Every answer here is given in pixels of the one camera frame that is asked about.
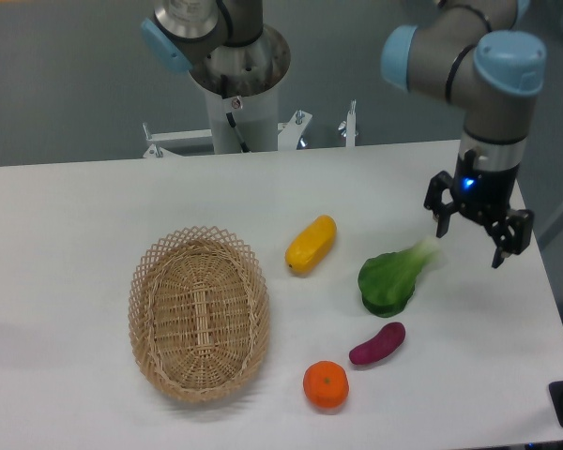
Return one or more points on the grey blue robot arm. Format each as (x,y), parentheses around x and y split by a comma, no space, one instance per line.
(472,57)

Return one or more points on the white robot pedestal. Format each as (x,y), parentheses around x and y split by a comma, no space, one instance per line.
(245,81)

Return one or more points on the orange tangerine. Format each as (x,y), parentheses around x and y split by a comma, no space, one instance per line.
(325,385)

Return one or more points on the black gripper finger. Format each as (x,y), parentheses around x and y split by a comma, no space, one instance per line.
(439,201)
(511,234)

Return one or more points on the white metal base frame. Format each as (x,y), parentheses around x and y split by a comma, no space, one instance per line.
(290,135)

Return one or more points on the woven wicker basket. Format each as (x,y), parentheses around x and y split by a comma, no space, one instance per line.
(199,314)

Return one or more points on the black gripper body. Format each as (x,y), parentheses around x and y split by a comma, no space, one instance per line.
(482,196)

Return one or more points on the purple sweet potato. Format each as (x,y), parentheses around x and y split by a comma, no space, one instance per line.
(383,344)

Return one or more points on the yellow mango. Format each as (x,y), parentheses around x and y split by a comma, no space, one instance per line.
(311,246)

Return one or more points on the green leafy vegetable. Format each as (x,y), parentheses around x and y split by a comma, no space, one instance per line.
(388,281)

